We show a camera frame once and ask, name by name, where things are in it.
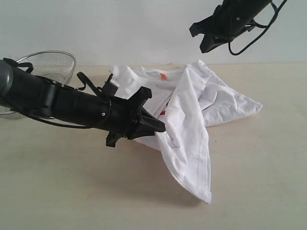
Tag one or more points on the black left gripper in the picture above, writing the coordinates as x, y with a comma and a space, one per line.
120, 117

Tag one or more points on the metal wire mesh basket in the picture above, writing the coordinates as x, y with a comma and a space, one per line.
55, 64

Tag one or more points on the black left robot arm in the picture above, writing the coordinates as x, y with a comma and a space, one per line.
48, 101

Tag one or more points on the white t-shirt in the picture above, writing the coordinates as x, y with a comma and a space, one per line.
190, 100

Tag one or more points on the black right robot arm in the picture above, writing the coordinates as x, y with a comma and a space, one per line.
261, 4

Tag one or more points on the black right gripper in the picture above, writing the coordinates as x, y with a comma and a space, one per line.
229, 19

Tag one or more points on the orange shirt tag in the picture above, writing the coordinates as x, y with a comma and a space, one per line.
163, 76

